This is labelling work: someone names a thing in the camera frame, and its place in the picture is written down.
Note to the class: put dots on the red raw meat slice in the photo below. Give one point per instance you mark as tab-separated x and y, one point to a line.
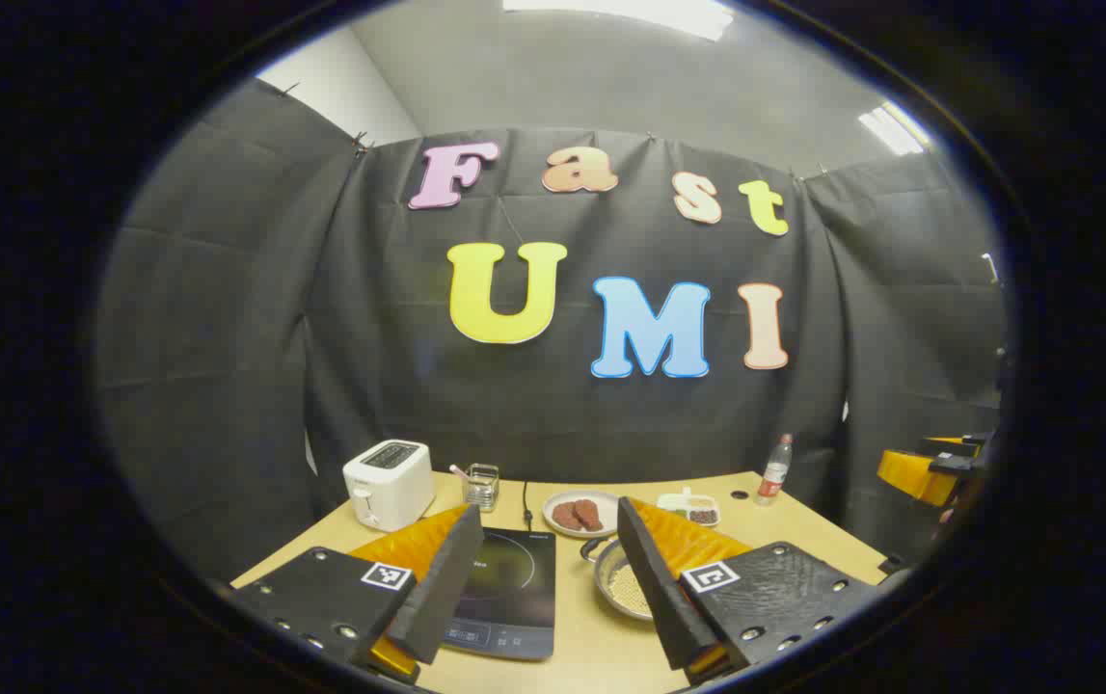
567	517
589	514

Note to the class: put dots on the pile of dark red beans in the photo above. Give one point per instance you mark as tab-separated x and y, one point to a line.
703	517

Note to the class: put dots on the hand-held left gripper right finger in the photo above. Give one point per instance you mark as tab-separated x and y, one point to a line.
654	598

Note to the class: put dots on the round white plate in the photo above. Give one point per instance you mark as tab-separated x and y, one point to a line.
608	518

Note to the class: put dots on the ceiling light panel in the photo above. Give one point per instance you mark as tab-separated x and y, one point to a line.
892	127
630	14

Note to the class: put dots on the stainless steel pot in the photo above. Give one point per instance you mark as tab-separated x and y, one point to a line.
610	578

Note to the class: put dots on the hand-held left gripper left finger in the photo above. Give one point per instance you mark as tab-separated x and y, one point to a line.
442	598

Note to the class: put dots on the white toaster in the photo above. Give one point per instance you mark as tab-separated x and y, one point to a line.
389	492

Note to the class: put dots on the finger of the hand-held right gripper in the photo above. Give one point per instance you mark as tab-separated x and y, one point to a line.
957	446
914	477

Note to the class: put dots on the pile of yellow soybeans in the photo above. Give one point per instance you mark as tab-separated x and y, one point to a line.
628	590

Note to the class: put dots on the small clear glass holder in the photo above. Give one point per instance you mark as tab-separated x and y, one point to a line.
482	492

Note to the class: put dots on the clear plastic water bottle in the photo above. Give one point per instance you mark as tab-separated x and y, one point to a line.
772	477

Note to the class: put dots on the black induction cooktop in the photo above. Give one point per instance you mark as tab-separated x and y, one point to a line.
514	588

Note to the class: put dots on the white divided tray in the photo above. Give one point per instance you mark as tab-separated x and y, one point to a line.
673	501

